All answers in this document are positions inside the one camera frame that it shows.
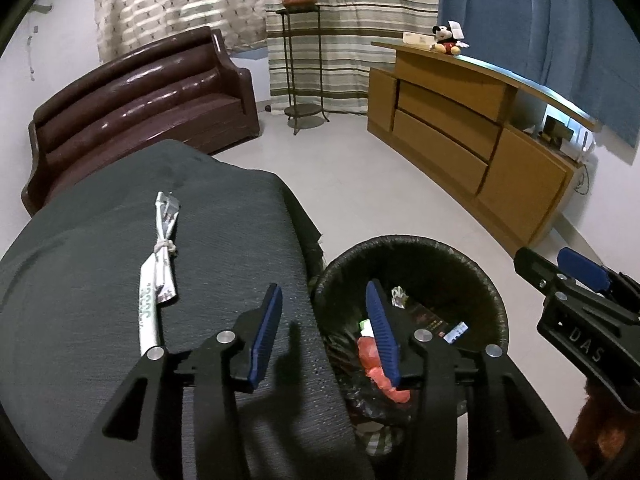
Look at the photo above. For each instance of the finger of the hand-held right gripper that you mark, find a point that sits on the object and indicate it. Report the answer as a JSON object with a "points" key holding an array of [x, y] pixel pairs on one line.
{"points": [[585, 270], [537, 267]]}

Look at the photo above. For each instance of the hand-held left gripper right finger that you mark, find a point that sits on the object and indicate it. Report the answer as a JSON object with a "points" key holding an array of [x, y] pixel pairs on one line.
{"points": [[382, 332]]}

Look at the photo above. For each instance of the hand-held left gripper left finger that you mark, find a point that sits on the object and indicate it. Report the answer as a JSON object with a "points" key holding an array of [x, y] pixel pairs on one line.
{"points": [[265, 340]]}

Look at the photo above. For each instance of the red plastic bag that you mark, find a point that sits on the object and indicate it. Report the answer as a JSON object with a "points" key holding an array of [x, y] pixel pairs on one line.
{"points": [[370, 355]]}

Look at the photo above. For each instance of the black carton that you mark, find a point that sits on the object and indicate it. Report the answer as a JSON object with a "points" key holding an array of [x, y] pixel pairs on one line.
{"points": [[425, 317]]}

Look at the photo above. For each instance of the black trash bin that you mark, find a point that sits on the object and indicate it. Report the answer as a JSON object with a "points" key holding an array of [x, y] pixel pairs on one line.
{"points": [[425, 260]]}

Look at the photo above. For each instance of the small crumpled foil wrapper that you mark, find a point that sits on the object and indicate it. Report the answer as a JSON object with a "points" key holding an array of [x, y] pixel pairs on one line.
{"points": [[400, 296]]}

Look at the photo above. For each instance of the wooden cabinet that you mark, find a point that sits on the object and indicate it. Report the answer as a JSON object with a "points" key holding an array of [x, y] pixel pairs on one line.
{"points": [[525, 180]]}

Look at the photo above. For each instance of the white and green plastic bag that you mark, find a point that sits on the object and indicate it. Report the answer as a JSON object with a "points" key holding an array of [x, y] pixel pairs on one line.
{"points": [[160, 270]]}

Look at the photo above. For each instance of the white device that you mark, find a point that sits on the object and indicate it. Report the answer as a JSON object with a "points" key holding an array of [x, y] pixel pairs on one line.
{"points": [[582, 142]]}

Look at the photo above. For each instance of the small dark box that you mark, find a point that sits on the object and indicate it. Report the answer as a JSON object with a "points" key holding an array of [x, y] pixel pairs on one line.
{"points": [[555, 127]]}

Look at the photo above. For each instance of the dark grey tablecloth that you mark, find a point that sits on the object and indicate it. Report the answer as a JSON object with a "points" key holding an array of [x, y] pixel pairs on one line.
{"points": [[75, 260]]}

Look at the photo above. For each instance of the black metal plant stand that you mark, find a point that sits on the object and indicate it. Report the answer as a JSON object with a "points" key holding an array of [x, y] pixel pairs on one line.
{"points": [[304, 120]]}

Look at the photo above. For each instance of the mouse plush toy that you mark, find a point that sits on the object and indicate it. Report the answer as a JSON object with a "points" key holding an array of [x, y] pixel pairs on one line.
{"points": [[447, 42]]}

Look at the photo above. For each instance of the blue curtain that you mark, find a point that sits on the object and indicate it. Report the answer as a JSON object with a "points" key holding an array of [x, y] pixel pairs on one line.
{"points": [[525, 20]]}

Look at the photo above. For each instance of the small white box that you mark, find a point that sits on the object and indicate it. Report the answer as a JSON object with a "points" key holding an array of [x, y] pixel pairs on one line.
{"points": [[417, 40]]}

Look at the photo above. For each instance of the brown leather sofa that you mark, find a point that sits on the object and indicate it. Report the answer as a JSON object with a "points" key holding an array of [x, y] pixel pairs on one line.
{"points": [[140, 100]]}

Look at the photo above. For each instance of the striped curtain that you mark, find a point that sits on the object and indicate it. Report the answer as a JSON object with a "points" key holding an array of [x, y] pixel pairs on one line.
{"points": [[360, 35]]}

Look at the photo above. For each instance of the beige dotted curtain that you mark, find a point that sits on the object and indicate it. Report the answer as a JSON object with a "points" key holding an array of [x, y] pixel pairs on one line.
{"points": [[175, 0]]}

